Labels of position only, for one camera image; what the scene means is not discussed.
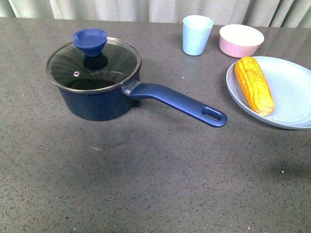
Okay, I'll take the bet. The glass lid with blue knob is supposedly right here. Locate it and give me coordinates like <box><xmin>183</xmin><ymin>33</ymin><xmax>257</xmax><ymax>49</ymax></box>
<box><xmin>46</xmin><ymin>28</ymin><xmax>141</xmax><ymax>92</ymax></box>

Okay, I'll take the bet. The yellow corn cob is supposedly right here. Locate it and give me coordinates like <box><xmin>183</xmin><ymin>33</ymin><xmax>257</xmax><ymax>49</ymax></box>
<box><xmin>234</xmin><ymin>56</ymin><xmax>275</xmax><ymax>117</ymax></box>

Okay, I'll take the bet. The light blue plate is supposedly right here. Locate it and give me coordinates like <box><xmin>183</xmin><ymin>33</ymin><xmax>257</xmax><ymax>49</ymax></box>
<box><xmin>226</xmin><ymin>56</ymin><xmax>311</xmax><ymax>130</ymax></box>

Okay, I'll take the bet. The light blue plastic cup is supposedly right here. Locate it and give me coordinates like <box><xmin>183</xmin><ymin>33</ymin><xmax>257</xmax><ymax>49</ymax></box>
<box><xmin>183</xmin><ymin>15</ymin><xmax>214</xmax><ymax>56</ymax></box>

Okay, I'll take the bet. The dark blue saucepan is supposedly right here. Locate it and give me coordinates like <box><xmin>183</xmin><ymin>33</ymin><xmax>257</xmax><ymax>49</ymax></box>
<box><xmin>46</xmin><ymin>36</ymin><xmax>228</xmax><ymax>128</ymax></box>

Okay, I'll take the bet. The beige curtain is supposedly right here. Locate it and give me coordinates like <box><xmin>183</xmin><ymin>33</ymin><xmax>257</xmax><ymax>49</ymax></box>
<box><xmin>0</xmin><ymin>0</ymin><xmax>311</xmax><ymax>28</ymax></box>

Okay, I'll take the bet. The pink plastic bowl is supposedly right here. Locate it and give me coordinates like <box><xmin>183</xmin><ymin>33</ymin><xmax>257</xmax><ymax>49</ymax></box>
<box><xmin>219</xmin><ymin>24</ymin><xmax>264</xmax><ymax>58</ymax></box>

